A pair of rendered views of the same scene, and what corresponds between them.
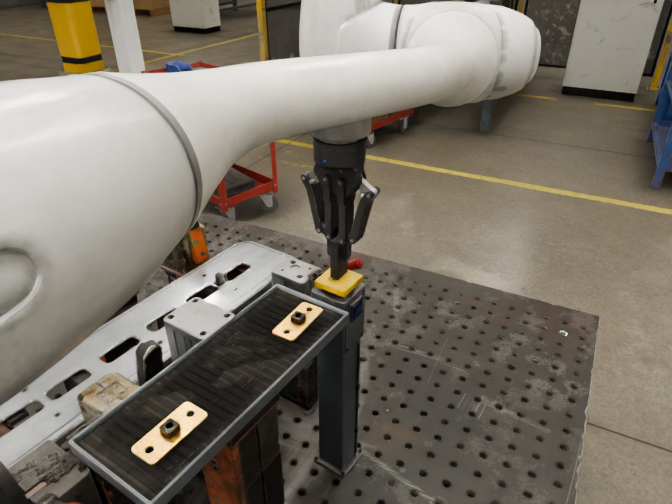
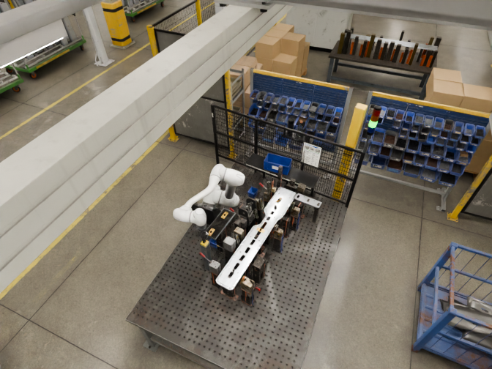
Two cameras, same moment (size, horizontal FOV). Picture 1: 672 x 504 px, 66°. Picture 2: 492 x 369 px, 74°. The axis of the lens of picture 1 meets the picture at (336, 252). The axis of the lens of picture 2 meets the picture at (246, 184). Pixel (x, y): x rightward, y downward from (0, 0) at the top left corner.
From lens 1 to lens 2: 3.24 m
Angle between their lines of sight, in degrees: 103
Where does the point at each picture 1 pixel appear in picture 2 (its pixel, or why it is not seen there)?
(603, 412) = not seen: outside the picture
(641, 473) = (112, 346)
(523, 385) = (162, 289)
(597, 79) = not seen: outside the picture
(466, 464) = (183, 268)
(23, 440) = (252, 232)
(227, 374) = (220, 222)
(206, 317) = (228, 240)
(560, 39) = not seen: outside the picture
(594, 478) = (129, 343)
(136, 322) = (247, 256)
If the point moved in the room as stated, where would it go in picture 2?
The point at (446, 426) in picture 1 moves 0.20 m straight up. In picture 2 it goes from (184, 276) to (181, 266)
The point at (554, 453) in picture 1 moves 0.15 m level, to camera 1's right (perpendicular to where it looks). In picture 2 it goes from (163, 271) to (148, 272)
